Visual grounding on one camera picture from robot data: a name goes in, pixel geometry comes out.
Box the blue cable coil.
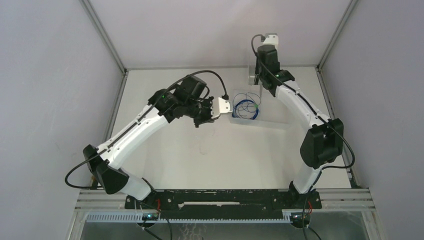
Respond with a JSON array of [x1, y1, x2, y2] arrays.
[[231, 92, 263, 120]]

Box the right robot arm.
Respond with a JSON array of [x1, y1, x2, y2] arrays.
[[255, 44, 344, 208]]

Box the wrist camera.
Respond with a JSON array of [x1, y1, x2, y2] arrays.
[[261, 33, 279, 48], [211, 97, 233, 119]]

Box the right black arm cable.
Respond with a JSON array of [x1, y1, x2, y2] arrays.
[[250, 33, 356, 240]]

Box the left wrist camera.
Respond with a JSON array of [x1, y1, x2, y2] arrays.
[[211, 97, 233, 119]]

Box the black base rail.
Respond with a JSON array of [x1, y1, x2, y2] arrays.
[[124, 188, 323, 217]]

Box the white thin cable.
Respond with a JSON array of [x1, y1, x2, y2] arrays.
[[198, 129, 216, 156]]

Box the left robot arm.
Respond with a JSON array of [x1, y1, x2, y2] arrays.
[[82, 75, 214, 209]]

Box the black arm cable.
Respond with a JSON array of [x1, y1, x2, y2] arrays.
[[64, 69, 230, 190], [250, 33, 356, 240]]

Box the white cable spool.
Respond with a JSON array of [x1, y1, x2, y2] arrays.
[[247, 52, 262, 86]]

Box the white slotted cable duct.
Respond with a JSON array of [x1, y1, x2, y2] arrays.
[[85, 211, 310, 224]]

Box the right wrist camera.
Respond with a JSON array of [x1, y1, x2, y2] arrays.
[[261, 33, 279, 48]]

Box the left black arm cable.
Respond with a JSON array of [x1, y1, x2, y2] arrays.
[[64, 69, 230, 190]]

